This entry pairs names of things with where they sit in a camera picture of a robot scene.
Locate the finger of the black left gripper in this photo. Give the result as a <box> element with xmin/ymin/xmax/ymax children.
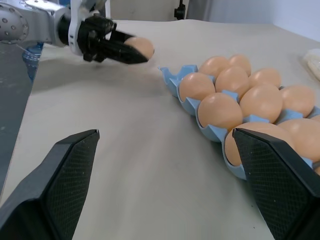
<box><xmin>98</xmin><ymin>40</ymin><xmax>151</xmax><ymax>65</ymax></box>
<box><xmin>108</xmin><ymin>30</ymin><xmax>134</xmax><ymax>44</ymax></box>

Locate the white plastic bag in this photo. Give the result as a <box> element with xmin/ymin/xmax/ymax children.
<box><xmin>300</xmin><ymin>48</ymin><xmax>320</xmax><ymax>81</ymax></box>

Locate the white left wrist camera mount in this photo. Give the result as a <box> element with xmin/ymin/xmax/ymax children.
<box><xmin>66</xmin><ymin>0</ymin><xmax>108</xmax><ymax>56</ymax></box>

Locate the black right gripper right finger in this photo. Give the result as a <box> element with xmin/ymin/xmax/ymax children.
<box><xmin>232</xmin><ymin>127</ymin><xmax>320</xmax><ymax>240</ymax></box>

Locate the black stand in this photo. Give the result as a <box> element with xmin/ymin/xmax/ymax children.
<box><xmin>173</xmin><ymin>0</ymin><xmax>186</xmax><ymax>20</ymax></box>

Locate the blue egg tray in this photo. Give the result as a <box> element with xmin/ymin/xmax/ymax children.
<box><xmin>157</xmin><ymin>64</ymin><xmax>320</xmax><ymax>181</ymax></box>

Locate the brown egg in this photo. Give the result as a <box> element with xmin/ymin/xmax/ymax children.
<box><xmin>179</xmin><ymin>72</ymin><xmax>216</xmax><ymax>102</ymax></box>
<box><xmin>227</xmin><ymin>54</ymin><xmax>252</xmax><ymax>76</ymax></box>
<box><xmin>279</xmin><ymin>84</ymin><xmax>317</xmax><ymax>119</ymax></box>
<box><xmin>214</xmin><ymin>66</ymin><xmax>250</xmax><ymax>100</ymax></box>
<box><xmin>224</xmin><ymin>121</ymin><xmax>302</xmax><ymax>167</ymax></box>
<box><xmin>248</xmin><ymin>67</ymin><xmax>282</xmax><ymax>89</ymax></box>
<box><xmin>197</xmin><ymin>92</ymin><xmax>244</xmax><ymax>128</ymax></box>
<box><xmin>239</xmin><ymin>83</ymin><xmax>284</xmax><ymax>124</ymax></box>
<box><xmin>198</xmin><ymin>55</ymin><xmax>230</xmax><ymax>77</ymax></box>
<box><xmin>124</xmin><ymin>36</ymin><xmax>155</xmax><ymax>60</ymax></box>
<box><xmin>277</xmin><ymin>118</ymin><xmax>320</xmax><ymax>163</ymax></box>

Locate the clear blue water bottle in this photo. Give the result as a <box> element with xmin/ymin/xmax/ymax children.
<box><xmin>21</xmin><ymin>41</ymin><xmax>45</xmax><ymax>84</ymax></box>

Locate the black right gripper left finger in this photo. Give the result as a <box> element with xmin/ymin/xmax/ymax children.
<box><xmin>0</xmin><ymin>129</ymin><xmax>101</xmax><ymax>240</ymax></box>

